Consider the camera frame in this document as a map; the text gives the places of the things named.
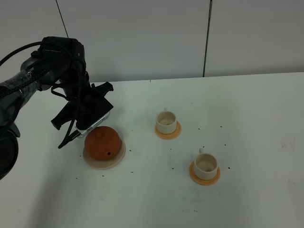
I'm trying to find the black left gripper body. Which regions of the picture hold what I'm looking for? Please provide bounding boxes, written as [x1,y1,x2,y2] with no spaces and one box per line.
[51,82,114,130]

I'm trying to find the brown clay teapot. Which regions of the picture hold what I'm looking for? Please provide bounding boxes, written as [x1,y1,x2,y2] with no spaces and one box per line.
[85,126,122,161]

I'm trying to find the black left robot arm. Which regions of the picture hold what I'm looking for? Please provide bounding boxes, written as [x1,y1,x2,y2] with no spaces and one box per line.
[0,37,113,177]

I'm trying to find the beige round teapot coaster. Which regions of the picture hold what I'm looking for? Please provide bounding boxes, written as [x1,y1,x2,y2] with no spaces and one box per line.
[83,141,126,170]

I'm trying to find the far white teacup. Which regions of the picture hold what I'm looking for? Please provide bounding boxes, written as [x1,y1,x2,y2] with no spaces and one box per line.
[156,108,177,134]

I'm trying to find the white teacup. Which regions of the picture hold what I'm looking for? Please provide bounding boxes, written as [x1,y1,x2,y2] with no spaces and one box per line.
[193,148,219,181]
[156,108,177,134]

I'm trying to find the far orange saucer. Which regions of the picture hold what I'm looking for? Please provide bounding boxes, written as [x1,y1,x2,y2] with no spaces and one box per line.
[154,122,182,140]

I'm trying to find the orange saucer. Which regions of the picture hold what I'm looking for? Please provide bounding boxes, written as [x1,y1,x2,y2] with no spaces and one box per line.
[154,122,182,140]
[189,162,221,186]

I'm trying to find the near white teacup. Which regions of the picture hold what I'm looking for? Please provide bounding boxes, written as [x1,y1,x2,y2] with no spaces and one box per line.
[193,148,219,181]

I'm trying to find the near orange saucer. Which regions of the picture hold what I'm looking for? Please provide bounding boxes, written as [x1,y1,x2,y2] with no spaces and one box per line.
[189,162,221,186]

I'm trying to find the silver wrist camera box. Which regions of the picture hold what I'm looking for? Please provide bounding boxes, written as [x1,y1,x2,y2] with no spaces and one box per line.
[74,95,114,139]

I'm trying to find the black braided cable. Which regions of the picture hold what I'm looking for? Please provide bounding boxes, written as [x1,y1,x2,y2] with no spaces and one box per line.
[0,41,87,150]

